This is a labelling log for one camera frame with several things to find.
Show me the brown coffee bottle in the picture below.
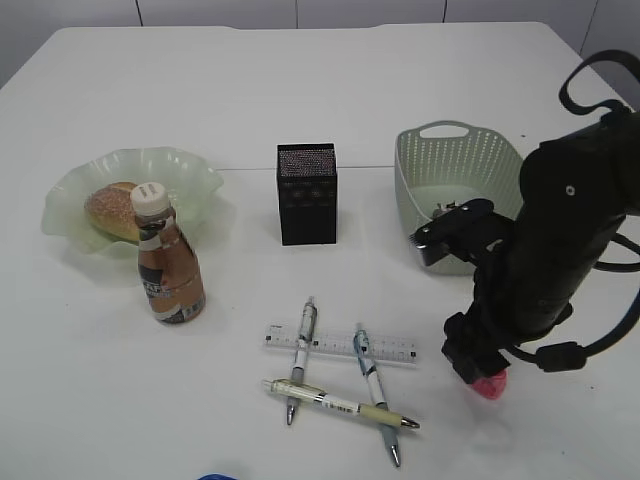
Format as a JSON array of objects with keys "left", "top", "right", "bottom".
[{"left": 130, "top": 182, "right": 206, "bottom": 325}]

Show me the white patterned pen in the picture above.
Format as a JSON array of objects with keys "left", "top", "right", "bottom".
[{"left": 286, "top": 296, "right": 317, "bottom": 426}]

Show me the black mesh pen holder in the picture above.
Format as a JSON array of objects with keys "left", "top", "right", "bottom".
[{"left": 276, "top": 143, "right": 338, "bottom": 246}]

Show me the green plastic basket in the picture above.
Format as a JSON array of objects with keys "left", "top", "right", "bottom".
[{"left": 393, "top": 119, "right": 526, "bottom": 277}]

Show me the green wavy glass plate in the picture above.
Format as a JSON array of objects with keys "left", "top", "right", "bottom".
[{"left": 41, "top": 147, "right": 224, "bottom": 258}]

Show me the paper piece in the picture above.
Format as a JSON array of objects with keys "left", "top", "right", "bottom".
[{"left": 432, "top": 201, "right": 459, "bottom": 219}]

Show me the sugared bread roll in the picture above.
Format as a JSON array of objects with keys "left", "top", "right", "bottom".
[{"left": 84, "top": 182, "right": 139, "bottom": 243}]

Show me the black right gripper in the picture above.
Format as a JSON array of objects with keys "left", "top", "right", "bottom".
[{"left": 411, "top": 114, "right": 639, "bottom": 384}]

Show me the blue patterned pen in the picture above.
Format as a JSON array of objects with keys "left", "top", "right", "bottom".
[{"left": 353, "top": 323, "right": 401, "bottom": 469}]

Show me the clear plastic ruler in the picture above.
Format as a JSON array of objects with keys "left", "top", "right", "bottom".
[{"left": 262, "top": 324, "right": 420, "bottom": 365}]

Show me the beige grip pen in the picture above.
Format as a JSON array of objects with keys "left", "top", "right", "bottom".
[{"left": 262, "top": 379, "right": 421, "bottom": 430}]

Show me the pink pencil sharpener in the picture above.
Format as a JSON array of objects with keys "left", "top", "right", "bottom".
[{"left": 471, "top": 369, "right": 508, "bottom": 400}]

